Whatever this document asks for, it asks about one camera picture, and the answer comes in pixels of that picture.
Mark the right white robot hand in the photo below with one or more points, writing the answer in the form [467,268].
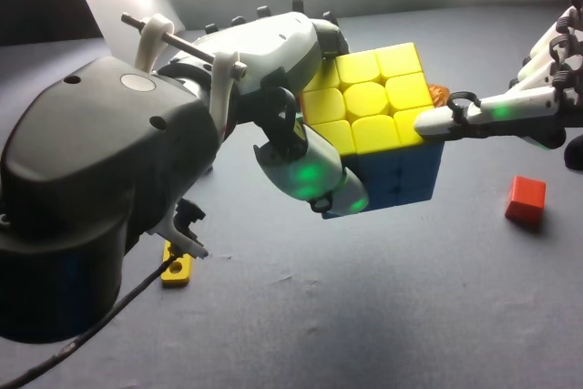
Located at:
[524,106]

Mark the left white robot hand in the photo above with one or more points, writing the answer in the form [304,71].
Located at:
[273,47]

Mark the Rubik's cube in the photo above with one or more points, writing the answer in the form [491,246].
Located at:
[369,102]

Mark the red cube block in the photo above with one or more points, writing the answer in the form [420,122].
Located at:
[526,200]

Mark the orange swirl cookie toy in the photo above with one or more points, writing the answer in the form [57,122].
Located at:
[439,95]

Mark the yellow two-hole block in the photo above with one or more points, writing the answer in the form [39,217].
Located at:
[180,277]

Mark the grey table cloth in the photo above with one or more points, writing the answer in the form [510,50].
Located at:
[364,316]

